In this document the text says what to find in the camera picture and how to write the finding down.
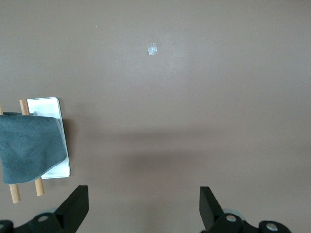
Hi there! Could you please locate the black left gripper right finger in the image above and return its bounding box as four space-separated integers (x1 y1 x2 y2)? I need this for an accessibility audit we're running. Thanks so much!
199 186 291 233

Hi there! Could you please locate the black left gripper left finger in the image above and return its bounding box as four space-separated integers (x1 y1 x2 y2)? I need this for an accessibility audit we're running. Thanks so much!
17 185 89 233

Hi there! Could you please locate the grey and pink microfibre cloth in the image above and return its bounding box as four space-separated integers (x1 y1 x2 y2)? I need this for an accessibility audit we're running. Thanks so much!
0 111 68 185

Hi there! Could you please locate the white rectangular rack tray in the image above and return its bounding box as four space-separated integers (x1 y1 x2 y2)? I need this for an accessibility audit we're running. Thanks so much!
26 97 71 180

